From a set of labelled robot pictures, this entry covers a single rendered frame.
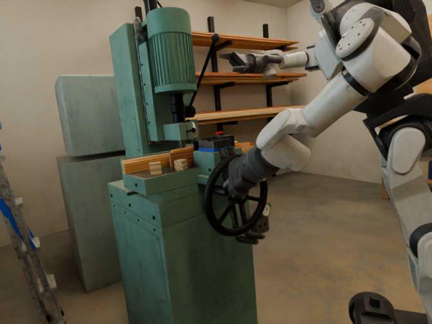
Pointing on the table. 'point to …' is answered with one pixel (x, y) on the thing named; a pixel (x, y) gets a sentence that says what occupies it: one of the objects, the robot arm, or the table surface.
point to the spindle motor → (171, 51)
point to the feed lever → (200, 78)
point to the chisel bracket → (178, 132)
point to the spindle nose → (177, 107)
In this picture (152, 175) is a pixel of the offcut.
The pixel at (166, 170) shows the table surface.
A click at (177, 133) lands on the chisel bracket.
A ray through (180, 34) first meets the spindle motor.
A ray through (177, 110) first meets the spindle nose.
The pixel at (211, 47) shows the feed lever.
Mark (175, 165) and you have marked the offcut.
